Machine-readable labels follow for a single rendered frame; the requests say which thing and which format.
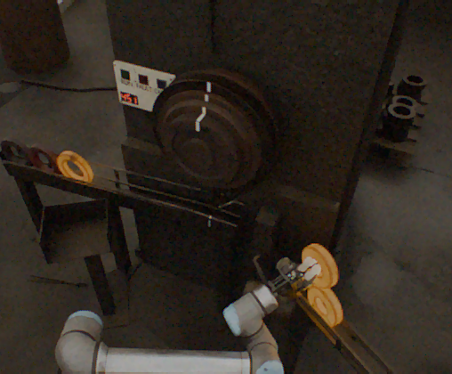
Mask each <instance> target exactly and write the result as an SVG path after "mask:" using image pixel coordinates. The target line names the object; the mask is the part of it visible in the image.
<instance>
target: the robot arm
mask: <svg viewBox="0 0 452 374"><path fill-rule="evenodd" d="M287 264H289V265H288V266H287V267H285V268H284V269H283V267H284V266H285V265H287ZM309 269H311V270H310V271H309V272H307V270H309ZM320 271H321V266H320V265H319V263H318V262H317V261H316V260H315V259H311V257H310V256H307V258H305V260H304V262H303V263H302V264H295V263H292V260H290V261H289V262H287V263H286V264H284V265H283V266H282V267H281V268H279V273H280V276H279V277H278V278H277V279H275V280H273V281H270V280H269V281H268V282H267V283H266V284H265V285H264V284H260V285H259V286H258V287H257V288H254V289H253V290H252V291H251V292H249V293H248V294H246V295H245V296H243V297H241V298H240V299H239V300H238V301H235V302H234V303H233V304H230V306H229V307H227V308H226V309H225V310H224V311H223V315H224V317H225V319H226V321H227V322H228V324H229V325H230V328H231V329H232V331H233V333H234V335H235V336H238V335H239V336H240V338H241V339H242V341H243V342H244V344H245V346H246V349H247V351H245V352H234V351H207V350H181V349H155V348H128V347H108V346H105V345H104V343H103V342H99V341H100V337H101V333H102V322H101V319H100V318H99V317H98V316H97V315H96V314H94V313H92V312H88V311H80V312H76V313H73V314H72V315H71V316H70V317H69V319H68V320H67V321H66V323H65V327H64V329H63V331H62V333H61V337H60V339H59V341H58V343H57V344H56V346H55V359H56V362H57V364H58V367H57V372H56V374H284V372H283V368H282V363H281V361H280V359H279V356H278V346H277V343H276V341H275V339H274V338H273V337H272V335H271V334H270V332H269V331H268V329H267V327H266V326H265V325H264V323H263V322H262V317H264V316H265V315H267V314H268V313H270V312H272V311H273V310H274V309H276V308H277V307H278V302H280V301H281V300H280V298H279V296H282V297H289V298H296V299H297V298H298V297H299V296H300V295H301V294H302V293H301V290H302V291H305V290H306V289H307V288H308V287H310V286H311V285H312V283H313V282H314V281H315V280H316V278H317V276H318V275H319V273H320ZM304 274H305V276H304Z"/></svg>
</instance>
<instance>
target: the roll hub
mask: <svg viewBox="0 0 452 374"><path fill-rule="evenodd" d="M201 115H202V113H197V112H188V113H184V114H181V115H180V116H179V117H177V118H176V119H175V120H174V121H173V122H172V123H171V124H170V125H169V126H168V128H166V129H165V131H164V133H163V139H162V143H163V149H164V152H165V153H166V152H167V151H168V152H171V153H172V156H171V157H170V158H168V157H167V158H168V160H169V161H170V163H171V164H172V166H173V167H174V168H175V169H176V170H177V171H178V172H179V173H180V174H181V175H183V176H185V177H186V178H187V179H189V177H190V176H194V177H195V179H196V180H195V181H194V183H198V184H200V185H204V186H209V187H218V186H222V185H224V184H220V183H219V182H218V180H219V179H220V178H222V179H224V180H225V184H226V183H228V182H230V181H231V180H232V179H233V177H234V175H235V174H236V173H237V171H238V169H239V167H240V164H241V159H242V156H241V150H240V148H239V145H238V142H237V140H236V138H235V137H234V134H233V133H232V132H231V131H230V130H229V128H228V127H226V126H225V125H223V124H222V123H221V122H219V121H218V120H216V119H214V118H212V117H210V116H208V115H204V116H203V118H202V119H201V120H200V121H199V122H198V121H197V120H198V118H199V117H200V116H201ZM196 122H198V123H199V131H198V130H197V128H196ZM171 126H174V127H175V128H177V130H176V132H175V133H174V132H171V130H170V129H169V128H170V127H171ZM203 126H205V127H207V128H208V129H209V131H208V132H207V133H203V132H202V130H201V128H202V127H203ZM228 154H232V155H233V157H234V159H233V160H232V161H230V160H227V158H226V156H227V155H228Z"/></svg>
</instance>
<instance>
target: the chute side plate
mask: <svg viewBox="0 0 452 374"><path fill-rule="evenodd" d="M3 164H4V167H5V169H6V171H7V173H8V174H9V175H10V176H12V173H14V174H16V175H20V176H21V178H22V180H29V181H31V182H35V183H41V184H43V185H47V186H50V187H53V188H56V189H59V190H63V191H68V192H71V193H74V194H77V195H80V196H84V197H87V198H90V199H95V200H97V199H99V198H98V197H101V198H104V199H108V200H109V203H111V204H114V205H117V206H120V207H126V208H129V209H132V210H135V211H138V212H142V213H144V214H148V215H153V216H156V217H160V218H163V219H165V220H169V221H172V222H176V223H178V224H185V225H187V226H193V227H196V228H199V229H201V230H204V231H206V232H210V233H212V234H214V235H217V236H218V232H223V233H226V234H228V235H230V236H231V240H232V241H234V236H235V227H233V226H228V225H226V224H221V223H218V222H216V221H214V220H211V219H209V218H206V217H203V216H201V215H197V214H193V213H191V212H187V211H185V210H181V209H179V208H175V207H169V206H166V205H162V204H159V203H156V202H153V201H146V200H142V199H137V198H134V197H131V196H127V195H124V194H120V193H117V192H114V191H108V190H105V189H102V188H98V187H94V186H92V185H89V184H85V183H80V182H76V181H72V180H69V179H63V178H59V177H57V176H53V175H48V174H45V173H41V172H37V171H34V170H31V169H28V168H25V167H19V166H15V165H12V164H10V163H5V162H3ZM209 221H210V226H209Z"/></svg>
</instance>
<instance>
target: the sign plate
mask: <svg viewBox="0 0 452 374"><path fill-rule="evenodd" d="M113 64H114V68H115V73H116V79H117V87H118V98H119V102H121V103H123V104H127V105H130V106H133V107H139V108H142V109H145V110H150V111H152V107H153V105H154V102H155V100H156V99H157V97H158V96H159V94H160V93H161V92H162V91H163V90H164V89H161V88H157V80H161V81H164V82H165V87H167V86H168V84H169V83H171V82H172V81H173V80H174V79H175V76H174V75H170V74H166V73H164V72H160V71H157V70H154V69H147V68H143V67H141V66H138V65H134V64H131V63H123V62H120V61H115V62H114V63H113ZM120 70H124V71H128V72H129V78H130V80H125V79H123V78H121V75H120ZM139 75H142V76H145V77H147V85H144V84H140V80H139ZM121 94H122V96H124V97H125V98H124V97H122V96H121ZM128 95H130V96H128ZM126 96H127V98H130V99H127V98H126ZM135 98H136V101H135ZM125 99H126V100H125ZM130 100H131V101H132V102H130ZM136 102H137V103H136Z"/></svg>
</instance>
